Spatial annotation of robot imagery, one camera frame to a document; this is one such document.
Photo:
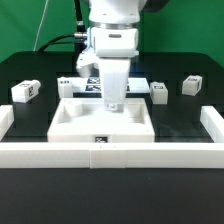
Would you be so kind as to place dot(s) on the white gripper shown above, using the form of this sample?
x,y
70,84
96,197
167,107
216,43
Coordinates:
x,y
114,68

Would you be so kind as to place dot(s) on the white square table top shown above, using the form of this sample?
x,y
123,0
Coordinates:
x,y
85,120

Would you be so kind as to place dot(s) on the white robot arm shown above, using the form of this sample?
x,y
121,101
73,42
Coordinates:
x,y
112,42

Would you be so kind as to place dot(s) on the white sheet with fiducial markers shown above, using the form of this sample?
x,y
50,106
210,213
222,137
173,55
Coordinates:
x,y
92,85

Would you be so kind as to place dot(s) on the white U-shaped obstacle fence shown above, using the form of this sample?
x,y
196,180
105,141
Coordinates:
x,y
109,155

